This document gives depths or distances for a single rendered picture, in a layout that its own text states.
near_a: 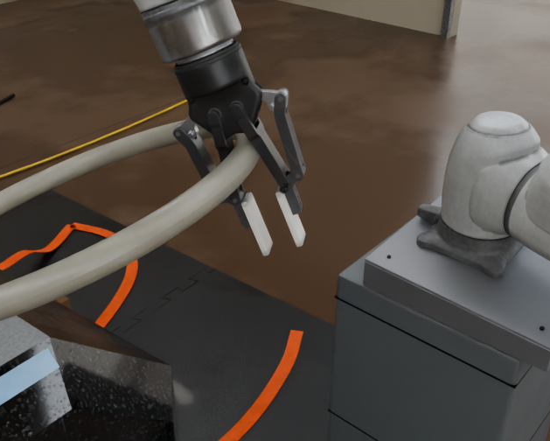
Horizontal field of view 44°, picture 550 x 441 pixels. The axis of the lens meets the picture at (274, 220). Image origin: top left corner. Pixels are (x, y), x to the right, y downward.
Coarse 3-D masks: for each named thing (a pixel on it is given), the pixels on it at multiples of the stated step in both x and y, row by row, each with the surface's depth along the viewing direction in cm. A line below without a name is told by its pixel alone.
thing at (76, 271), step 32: (160, 128) 99; (96, 160) 101; (224, 160) 70; (256, 160) 73; (0, 192) 98; (32, 192) 100; (192, 192) 64; (224, 192) 67; (160, 224) 62; (192, 224) 65; (96, 256) 59; (128, 256) 60; (0, 288) 59; (32, 288) 58; (64, 288) 59; (0, 320) 60
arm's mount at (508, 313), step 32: (416, 224) 144; (384, 256) 135; (416, 256) 135; (448, 256) 135; (384, 288) 134; (416, 288) 128; (448, 288) 127; (480, 288) 127; (512, 288) 127; (544, 288) 126; (448, 320) 127; (480, 320) 122; (512, 320) 119; (544, 320) 119; (512, 352) 120; (544, 352) 115
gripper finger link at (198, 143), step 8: (176, 128) 74; (176, 136) 74; (184, 136) 74; (184, 144) 74; (192, 144) 74; (200, 144) 75; (192, 152) 74; (200, 152) 75; (208, 152) 77; (192, 160) 75; (200, 160) 75; (208, 160) 76; (200, 168) 75; (208, 168) 75; (200, 176) 76
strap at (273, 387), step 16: (80, 224) 304; (64, 240) 294; (16, 256) 266; (128, 272) 273; (128, 288) 265; (112, 304) 256; (96, 320) 248; (288, 352) 234; (288, 368) 227; (272, 384) 221; (256, 400) 215; (272, 400) 216; (256, 416) 210; (240, 432) 204
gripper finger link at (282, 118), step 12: (276, 96) 70; (288, 96) 72; (276, 108) 71; (288, 108) 73; (276, 120) 71; (288, 120) 72; (288, 132) 72; (288, 144) 72; (288, 156) 73; (300, 156) 74; (300, 168) 73
